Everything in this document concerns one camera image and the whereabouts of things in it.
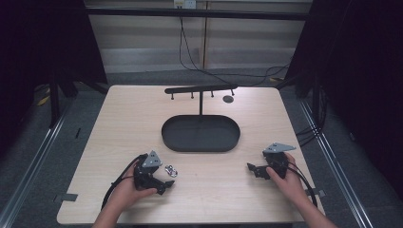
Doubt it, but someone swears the small silver key ring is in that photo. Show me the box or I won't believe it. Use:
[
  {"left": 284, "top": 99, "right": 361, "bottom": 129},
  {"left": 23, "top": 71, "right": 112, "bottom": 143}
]
[{"left": 164, "top": 164, "right": 179, "bottom": 179}]

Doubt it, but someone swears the aluminium floor rail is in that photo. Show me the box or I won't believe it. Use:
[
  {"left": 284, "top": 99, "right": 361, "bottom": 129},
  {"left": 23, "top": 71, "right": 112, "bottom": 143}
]
[
  {"left": 298, "top": 99, "right": 374, "bottom": 228},
  {"left": 0, "top": 104, "right": 72, "bottom": 228}
]

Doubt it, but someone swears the white wall socket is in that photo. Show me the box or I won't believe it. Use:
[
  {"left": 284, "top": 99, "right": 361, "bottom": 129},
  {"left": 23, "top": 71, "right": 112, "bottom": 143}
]
[{"left": 173, "top": 0, "right": 198, "bottom": 10}]

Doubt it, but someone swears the bundle of black floor cables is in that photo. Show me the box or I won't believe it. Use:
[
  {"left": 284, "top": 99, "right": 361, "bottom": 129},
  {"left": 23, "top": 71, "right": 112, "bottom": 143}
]
[{"left": 295, "top": 124, "right": 324, "bottom": 147}]

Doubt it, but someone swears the person's right hand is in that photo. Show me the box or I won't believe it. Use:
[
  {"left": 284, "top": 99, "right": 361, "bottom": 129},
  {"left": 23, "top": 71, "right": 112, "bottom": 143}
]
[{"left": 265, "top": 152, "right": 309, "bottom": 207}]

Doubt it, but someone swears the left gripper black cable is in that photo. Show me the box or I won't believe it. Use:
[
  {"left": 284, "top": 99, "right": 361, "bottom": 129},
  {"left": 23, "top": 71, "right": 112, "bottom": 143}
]
[{"left": 100, "top": 153, "right": 149, "bottom": 211}]

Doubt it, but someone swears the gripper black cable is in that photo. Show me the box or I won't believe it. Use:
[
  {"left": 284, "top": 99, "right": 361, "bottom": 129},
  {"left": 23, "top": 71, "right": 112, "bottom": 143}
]
[
  {"left": 286, "top": 161, "right": 318, "bottom": 208},
  {"left": 100, "top": 153, "right": 149, "bottom": 211}
]

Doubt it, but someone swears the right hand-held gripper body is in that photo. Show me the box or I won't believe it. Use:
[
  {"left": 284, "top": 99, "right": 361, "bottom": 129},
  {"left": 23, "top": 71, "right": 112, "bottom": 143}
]
[{"left": 261, "top": 142, "right": 297, "bottom": 180}]

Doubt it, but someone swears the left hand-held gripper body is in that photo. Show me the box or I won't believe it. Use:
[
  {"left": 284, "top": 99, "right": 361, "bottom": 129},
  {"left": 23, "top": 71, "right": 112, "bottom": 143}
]
[{"left": 133, "top": 150, "right": 163, "bottom": 192}]

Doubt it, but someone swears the grey tape strip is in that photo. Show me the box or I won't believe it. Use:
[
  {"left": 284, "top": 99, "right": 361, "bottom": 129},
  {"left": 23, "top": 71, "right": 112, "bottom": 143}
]
[
  {"left": 52, "top": 193, "right": 79, "bottom": 203},
  {"left": 304, "top": 188, "right": 327, "bottom": 198}
]

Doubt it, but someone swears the black metal crossbar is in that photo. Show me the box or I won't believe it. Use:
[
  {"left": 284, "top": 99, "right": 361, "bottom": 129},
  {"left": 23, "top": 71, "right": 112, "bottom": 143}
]
[{"left": 85, "top": 8, "right": 310, "bottom": 22}]

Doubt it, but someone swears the black wall cable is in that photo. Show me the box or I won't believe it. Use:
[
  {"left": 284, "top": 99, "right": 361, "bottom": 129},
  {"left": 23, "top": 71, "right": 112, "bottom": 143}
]
[{"left": 179, "top": 15, "right": 291, "bottom": 87}]

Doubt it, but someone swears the person's left hand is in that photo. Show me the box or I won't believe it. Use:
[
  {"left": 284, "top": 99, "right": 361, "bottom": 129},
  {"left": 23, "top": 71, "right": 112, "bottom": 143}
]
[{"left": 105, "top": 159, "right": 158, "bottom": 213}]

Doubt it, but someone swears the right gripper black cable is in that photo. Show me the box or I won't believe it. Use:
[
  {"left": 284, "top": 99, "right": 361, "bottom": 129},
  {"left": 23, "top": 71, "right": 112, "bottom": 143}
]
[{"left": 286, "top": 161, "right": 318, "bottom": 208}]

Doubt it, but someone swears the black curtain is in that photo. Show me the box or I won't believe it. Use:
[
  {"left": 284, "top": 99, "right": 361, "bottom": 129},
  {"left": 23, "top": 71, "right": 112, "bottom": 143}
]
[
  {"left": 0, "top": 0, "right": 108, "bottom": 160},
  {"left": 284, "top": 0, "right": 403, "bottom": 200}
]

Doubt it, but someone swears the black key hook stand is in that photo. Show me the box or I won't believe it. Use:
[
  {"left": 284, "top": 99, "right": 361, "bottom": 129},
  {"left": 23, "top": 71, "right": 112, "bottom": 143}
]
[{"left": 161, "top": 83, "right": 241, "bottom": 153}]

